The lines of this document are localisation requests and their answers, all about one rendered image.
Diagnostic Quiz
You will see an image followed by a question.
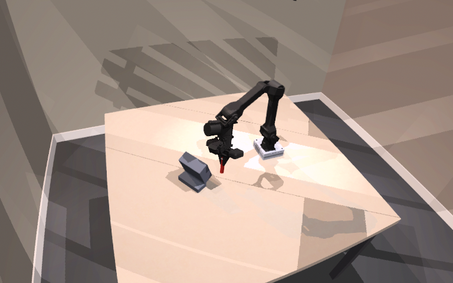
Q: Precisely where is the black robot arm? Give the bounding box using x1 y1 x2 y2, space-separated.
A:
203 80 285 155

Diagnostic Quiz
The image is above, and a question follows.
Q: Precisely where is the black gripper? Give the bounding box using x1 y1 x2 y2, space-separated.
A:
206 134 244 166

